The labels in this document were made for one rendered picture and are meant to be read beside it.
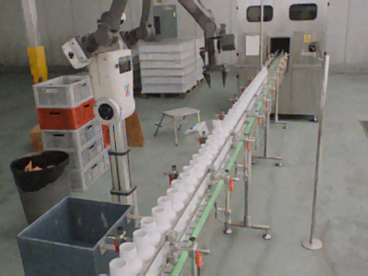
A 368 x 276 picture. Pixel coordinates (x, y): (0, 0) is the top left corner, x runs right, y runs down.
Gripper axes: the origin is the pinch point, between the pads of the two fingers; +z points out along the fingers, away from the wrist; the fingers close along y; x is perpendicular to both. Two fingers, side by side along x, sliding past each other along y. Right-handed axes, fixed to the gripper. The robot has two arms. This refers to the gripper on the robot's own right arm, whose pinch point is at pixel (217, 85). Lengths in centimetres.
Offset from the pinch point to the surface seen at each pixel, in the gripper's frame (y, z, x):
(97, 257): -29, 44, -67
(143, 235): -1, 22, -85
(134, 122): -180, 85, 268
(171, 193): 0, 20, -66
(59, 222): -60, 45, -46
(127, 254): -1, 21, -94
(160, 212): 1, 20, -77
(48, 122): -204, 47, 132
